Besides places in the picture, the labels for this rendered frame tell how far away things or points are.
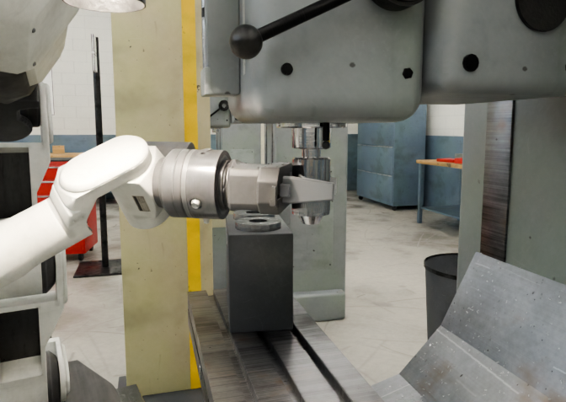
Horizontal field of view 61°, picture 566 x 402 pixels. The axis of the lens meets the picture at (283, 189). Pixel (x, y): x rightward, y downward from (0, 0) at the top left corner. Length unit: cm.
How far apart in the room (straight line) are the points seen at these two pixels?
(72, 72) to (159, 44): 743
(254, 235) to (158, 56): 153
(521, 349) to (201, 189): 51
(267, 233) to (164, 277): 153
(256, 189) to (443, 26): 26
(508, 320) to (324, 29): 54
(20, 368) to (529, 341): 106
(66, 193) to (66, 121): 906
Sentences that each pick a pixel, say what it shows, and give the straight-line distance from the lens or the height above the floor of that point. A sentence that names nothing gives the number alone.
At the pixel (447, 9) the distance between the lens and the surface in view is 55.
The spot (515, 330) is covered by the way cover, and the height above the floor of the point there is 101.
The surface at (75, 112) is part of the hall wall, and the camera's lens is 965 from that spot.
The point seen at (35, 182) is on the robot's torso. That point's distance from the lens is 111.
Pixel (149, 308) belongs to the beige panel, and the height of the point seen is 46.
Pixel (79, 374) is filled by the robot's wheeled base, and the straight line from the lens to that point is 168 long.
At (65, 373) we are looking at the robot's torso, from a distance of 137.
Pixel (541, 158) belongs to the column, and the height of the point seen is 126.
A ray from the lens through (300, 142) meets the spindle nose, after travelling 57.
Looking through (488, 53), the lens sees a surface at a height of 138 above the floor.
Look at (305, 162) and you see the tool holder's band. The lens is 57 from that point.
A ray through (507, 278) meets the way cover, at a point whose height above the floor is 107.
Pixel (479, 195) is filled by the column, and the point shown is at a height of 119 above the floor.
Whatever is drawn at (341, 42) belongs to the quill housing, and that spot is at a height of 139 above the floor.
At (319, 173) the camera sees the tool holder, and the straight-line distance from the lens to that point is 57.
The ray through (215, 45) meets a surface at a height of 139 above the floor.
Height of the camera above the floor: 130
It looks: 7 degrees down
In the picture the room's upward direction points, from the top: straight up
